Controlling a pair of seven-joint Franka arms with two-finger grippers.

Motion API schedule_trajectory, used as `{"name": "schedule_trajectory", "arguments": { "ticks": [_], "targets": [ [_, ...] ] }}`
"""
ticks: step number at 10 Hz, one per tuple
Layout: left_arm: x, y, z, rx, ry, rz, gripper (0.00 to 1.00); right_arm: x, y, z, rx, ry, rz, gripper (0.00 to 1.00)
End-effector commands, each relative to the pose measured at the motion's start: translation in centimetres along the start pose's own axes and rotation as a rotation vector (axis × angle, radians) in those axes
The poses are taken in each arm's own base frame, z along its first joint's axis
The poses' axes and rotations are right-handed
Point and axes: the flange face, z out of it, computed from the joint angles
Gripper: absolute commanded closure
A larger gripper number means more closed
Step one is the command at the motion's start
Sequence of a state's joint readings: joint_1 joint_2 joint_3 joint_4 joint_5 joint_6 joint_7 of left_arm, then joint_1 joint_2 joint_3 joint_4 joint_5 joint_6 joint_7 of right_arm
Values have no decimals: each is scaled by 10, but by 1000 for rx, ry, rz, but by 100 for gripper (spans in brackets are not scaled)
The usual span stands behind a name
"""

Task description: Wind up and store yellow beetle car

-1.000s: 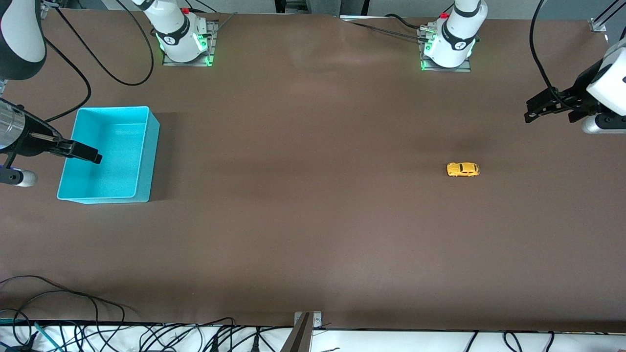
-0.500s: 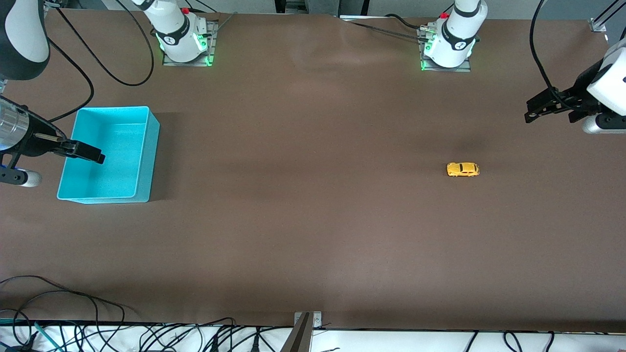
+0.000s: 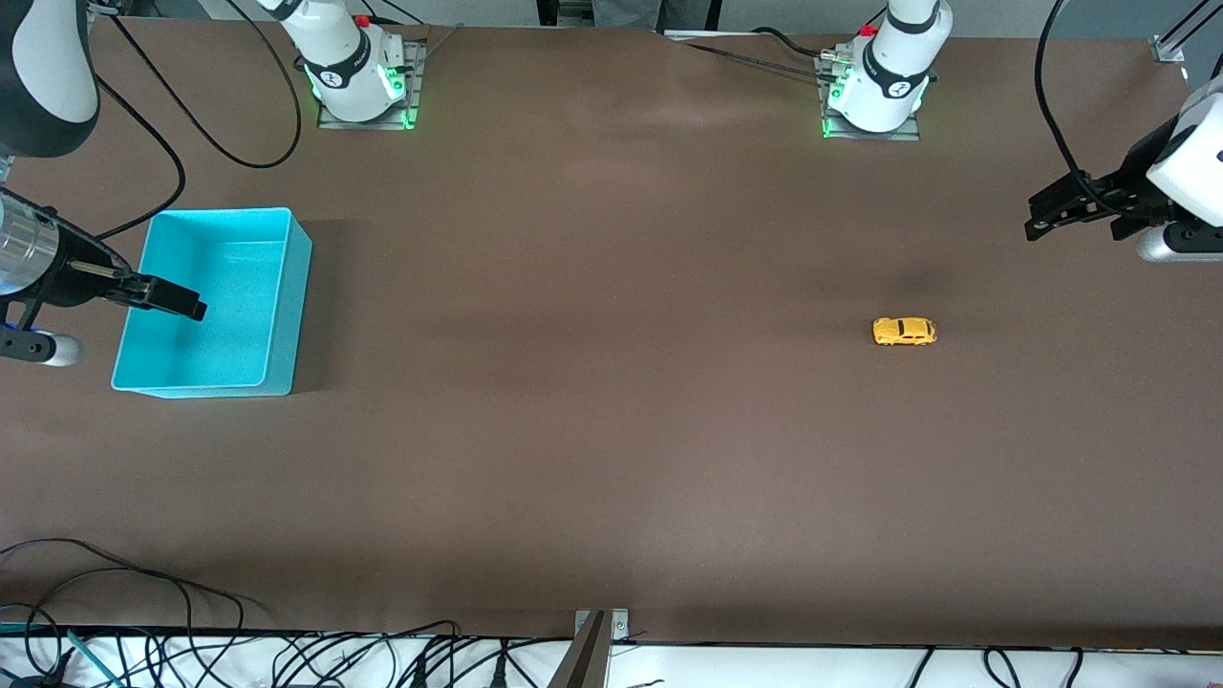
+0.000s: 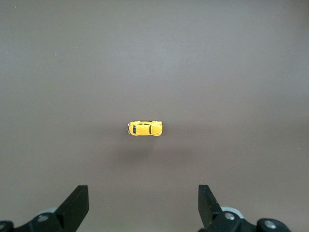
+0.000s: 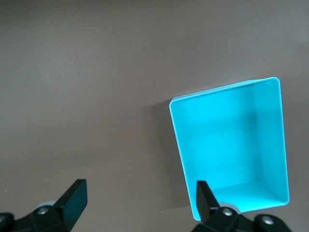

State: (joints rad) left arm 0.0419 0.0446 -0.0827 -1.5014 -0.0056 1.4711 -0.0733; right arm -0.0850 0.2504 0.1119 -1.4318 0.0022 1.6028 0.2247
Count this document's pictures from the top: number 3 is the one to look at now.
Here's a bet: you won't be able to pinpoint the yellow beetle toy car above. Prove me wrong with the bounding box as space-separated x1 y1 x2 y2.
872 316 938 348

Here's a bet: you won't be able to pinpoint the turquoise plastic bin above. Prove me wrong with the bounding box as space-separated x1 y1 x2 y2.
111 207 313 398

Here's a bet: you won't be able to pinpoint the thin dark rod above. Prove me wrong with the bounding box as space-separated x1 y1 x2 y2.
683 42 842 79

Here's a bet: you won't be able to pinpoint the thin grey rod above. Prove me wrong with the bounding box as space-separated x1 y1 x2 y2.
418 23 466 60

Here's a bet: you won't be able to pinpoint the grey trousers legs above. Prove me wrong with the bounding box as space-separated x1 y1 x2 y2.
590 0 663 33

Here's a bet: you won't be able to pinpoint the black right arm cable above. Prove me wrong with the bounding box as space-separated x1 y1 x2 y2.
91 0 304 242

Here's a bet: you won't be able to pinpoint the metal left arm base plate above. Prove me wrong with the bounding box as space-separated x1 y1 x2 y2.
815 53 924 142

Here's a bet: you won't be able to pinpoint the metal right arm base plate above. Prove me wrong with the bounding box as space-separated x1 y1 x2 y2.
317 38 427 131

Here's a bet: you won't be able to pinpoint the long black cable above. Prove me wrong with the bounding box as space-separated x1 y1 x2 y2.
0 538 268 670

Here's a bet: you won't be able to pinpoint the thick black cable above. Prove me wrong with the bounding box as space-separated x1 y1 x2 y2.
753 27 830 56

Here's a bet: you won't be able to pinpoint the black cable loop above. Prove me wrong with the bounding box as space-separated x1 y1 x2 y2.
0 602 73 688

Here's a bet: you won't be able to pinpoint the thin black cable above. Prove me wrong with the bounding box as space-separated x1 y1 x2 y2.
363 0 427 27

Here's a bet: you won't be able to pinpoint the teal cable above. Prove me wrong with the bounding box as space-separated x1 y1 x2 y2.
65 629 125 688

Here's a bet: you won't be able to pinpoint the black cable bundle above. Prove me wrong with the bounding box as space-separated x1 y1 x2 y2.
258 621 574 688

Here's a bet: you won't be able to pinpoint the dark camera mount pole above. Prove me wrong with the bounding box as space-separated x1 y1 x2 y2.
547 612 612 688

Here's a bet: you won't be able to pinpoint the small metal bracket plate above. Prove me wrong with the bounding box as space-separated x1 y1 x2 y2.
574 609 631 643

